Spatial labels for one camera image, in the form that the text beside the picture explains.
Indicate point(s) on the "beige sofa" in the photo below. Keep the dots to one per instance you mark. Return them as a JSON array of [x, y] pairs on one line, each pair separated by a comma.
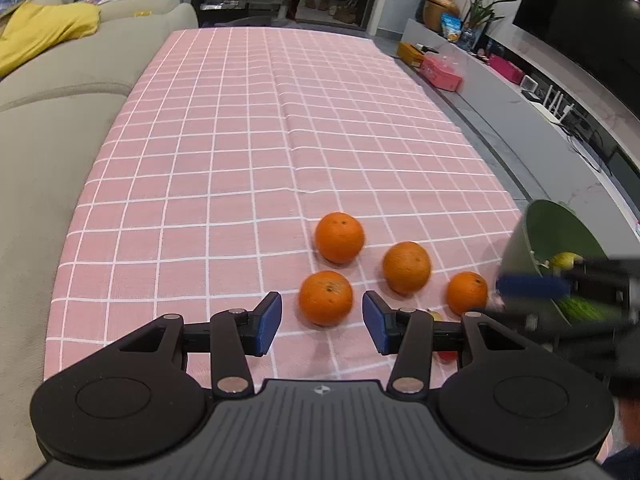
[[55, 135]]

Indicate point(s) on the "green plastic bowl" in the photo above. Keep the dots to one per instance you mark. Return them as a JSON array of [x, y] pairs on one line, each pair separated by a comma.
[[530, 240]]

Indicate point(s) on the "small white frame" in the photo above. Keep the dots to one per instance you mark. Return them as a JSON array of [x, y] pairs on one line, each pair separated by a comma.
[[529, 84]]

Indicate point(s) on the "blue glass vase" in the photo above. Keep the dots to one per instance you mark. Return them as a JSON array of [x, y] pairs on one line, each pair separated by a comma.
[[470, 39]]

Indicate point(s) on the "yellow pillow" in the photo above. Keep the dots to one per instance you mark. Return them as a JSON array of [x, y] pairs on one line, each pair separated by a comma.
[[40, 30]]

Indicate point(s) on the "black television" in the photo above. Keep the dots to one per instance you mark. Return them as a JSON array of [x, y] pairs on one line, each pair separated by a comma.
[[585, 25]]

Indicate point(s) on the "pink checked tablecloth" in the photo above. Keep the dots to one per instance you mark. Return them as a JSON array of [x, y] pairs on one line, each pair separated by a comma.
[[280, 160]]

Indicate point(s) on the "green potted plant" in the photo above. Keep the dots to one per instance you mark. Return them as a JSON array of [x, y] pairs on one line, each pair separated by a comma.
[[482, 7]]

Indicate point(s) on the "magenta box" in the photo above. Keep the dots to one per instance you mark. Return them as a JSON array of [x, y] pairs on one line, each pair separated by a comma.
[[506, 69]]

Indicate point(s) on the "pink box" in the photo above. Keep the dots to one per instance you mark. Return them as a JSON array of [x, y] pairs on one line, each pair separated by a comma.
[[441, 72]]

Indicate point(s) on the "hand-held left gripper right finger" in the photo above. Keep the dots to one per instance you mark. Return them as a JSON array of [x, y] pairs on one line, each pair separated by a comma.
[[375, 325]]

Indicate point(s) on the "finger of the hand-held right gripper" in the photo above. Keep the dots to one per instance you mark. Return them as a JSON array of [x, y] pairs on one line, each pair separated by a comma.
[[532, 287], [550, 321]]

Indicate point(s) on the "white television cabinet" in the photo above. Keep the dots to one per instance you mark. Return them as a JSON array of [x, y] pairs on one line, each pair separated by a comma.
[[540, 140]]

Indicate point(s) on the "golden vase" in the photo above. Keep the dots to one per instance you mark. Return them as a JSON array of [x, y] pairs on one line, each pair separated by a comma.
[[441, 10]]

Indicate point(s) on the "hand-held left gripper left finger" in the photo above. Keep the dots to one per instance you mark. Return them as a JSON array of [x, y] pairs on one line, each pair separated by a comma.
[[267, 322]]

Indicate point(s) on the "orange box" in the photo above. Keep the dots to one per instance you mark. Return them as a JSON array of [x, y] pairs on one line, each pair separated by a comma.
[[411, 54]]

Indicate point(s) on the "small yellow red apple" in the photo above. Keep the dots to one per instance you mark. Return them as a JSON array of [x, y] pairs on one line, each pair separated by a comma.
[[446, 357]]

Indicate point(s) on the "blue snack bag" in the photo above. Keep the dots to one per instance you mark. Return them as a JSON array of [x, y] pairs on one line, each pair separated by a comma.
[[451, 28]]

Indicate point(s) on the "white router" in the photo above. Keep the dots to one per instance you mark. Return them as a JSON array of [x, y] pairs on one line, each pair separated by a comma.
[[556, 110]]

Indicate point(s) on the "orange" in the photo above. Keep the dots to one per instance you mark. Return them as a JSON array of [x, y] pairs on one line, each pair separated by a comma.
[[340, 237], [466, 292], [325, 298], [406, 266]]

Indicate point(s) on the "green cucumber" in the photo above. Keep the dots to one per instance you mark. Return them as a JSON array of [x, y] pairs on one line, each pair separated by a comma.
[[582, 308]]

